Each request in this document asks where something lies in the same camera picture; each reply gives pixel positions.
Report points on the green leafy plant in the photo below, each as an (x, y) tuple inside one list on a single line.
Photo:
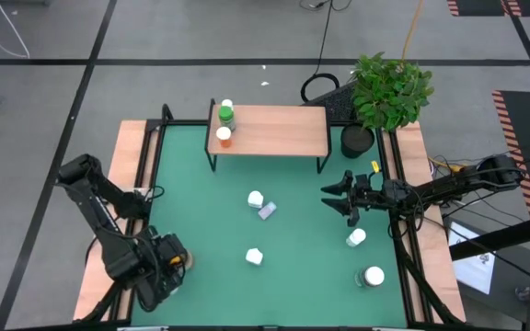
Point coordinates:
[(389, 92)]

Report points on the black plant pot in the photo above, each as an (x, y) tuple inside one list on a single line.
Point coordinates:
[(356, 140)]

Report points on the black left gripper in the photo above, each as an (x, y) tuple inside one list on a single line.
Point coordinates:
[(161, 276)]

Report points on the white Melatonin bottle blue label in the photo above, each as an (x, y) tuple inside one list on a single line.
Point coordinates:
[(254, 256)]

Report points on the green table mat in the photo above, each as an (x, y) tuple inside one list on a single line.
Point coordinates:
[(292, 285)]

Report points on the yellow power plug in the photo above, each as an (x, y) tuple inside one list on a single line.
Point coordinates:
[(453, 166)]

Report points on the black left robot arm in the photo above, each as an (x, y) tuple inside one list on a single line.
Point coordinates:
[(85, 184)]

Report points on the black perforated panel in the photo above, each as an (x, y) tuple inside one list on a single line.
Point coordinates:
[(336, 103)]

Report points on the green cap bottle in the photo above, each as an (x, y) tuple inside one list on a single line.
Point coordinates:
[(226, 115)]

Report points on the orange bottle white cap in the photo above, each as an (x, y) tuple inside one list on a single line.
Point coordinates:
[(223, 135)]

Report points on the brown bottle yellow cap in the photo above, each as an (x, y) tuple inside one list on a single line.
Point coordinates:
[(176, 260)]

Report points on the small white cap bottle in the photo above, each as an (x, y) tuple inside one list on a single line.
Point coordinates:
[(226, 103)]

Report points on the white paper sheet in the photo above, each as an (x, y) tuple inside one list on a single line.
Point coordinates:
[(474, 266)]

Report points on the clear jar white lid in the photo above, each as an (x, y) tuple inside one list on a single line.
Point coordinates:
[(372, 276)]

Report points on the white bottle square body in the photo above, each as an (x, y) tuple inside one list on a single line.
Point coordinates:
[(255, 199)]

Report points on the slim white bottle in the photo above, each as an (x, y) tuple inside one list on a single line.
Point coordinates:
[(356, 237)]

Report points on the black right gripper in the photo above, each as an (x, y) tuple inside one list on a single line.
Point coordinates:
[(371, 195)]

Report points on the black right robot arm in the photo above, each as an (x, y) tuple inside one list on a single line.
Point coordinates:
[(449, 186)]

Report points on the wooden shelf black metal frame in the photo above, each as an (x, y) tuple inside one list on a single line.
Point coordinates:
[(279, 131)]

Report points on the black aluminium frame rail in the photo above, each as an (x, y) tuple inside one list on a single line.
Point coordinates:
[(147, 151), (414, 276), (187, 122)]

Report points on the black beam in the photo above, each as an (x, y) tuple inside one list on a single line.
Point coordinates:
[(499, 238)]

